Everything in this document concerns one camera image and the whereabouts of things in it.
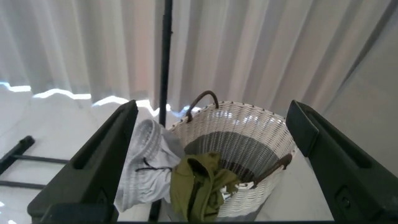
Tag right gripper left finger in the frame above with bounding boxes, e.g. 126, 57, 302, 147
27, 99, 139, 223

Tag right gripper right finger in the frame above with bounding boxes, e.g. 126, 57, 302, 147
285, 99, 398, 223

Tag green long-sleeved shirt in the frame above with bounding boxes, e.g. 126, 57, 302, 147
169, 151, 241, 222

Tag white laundry basket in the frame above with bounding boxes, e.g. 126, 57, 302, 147
169, 90, 298, 218

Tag black clothes rack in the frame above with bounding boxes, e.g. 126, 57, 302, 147
0, 0, 174, 222

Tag pale grey shorts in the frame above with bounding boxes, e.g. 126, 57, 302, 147
114, 119, 187, 213

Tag white curtain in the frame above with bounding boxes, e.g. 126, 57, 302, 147
0, 0, 392, 118

